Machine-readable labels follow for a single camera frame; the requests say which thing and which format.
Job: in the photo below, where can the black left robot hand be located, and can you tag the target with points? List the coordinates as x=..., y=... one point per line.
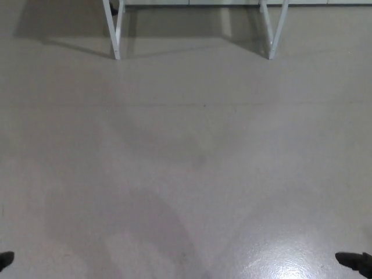
x=5, y=258

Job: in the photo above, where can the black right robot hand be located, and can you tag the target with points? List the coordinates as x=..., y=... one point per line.
x=356, y=261

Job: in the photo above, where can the small black floor object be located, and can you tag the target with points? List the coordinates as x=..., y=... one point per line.
x=114, y=8

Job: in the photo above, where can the white table with metal frame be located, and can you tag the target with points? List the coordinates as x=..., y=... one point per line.
x=115, y=35

